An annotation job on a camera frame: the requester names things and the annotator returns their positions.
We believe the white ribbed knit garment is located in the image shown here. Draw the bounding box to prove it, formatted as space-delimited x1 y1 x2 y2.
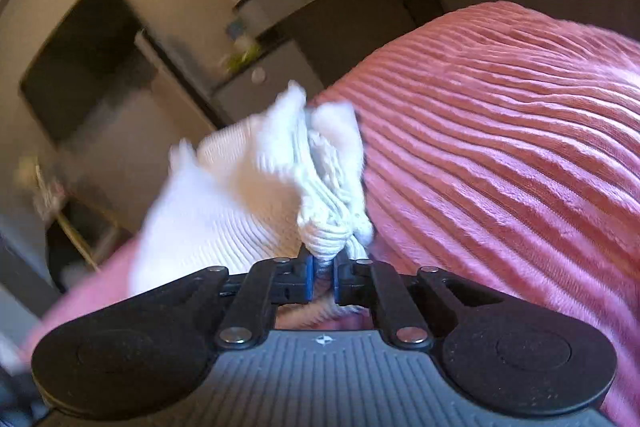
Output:
128 82 374 295

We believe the grey small cabinet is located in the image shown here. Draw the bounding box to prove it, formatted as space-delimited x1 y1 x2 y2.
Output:
210 40 323 124

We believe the pink ribbed bed blanket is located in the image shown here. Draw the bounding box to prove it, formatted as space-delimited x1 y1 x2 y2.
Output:
30 2 639 426

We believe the round side table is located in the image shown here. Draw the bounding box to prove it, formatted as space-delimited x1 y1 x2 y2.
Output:
30 160 132 294

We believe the white black standing panel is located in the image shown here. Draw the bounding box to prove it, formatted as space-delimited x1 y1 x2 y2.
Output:
134 28 221 140

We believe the white blue cup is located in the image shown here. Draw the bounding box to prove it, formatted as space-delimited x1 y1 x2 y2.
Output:
226 18 256 54

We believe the wall-mounted black television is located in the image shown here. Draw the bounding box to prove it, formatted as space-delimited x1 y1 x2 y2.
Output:
20 0 155 147

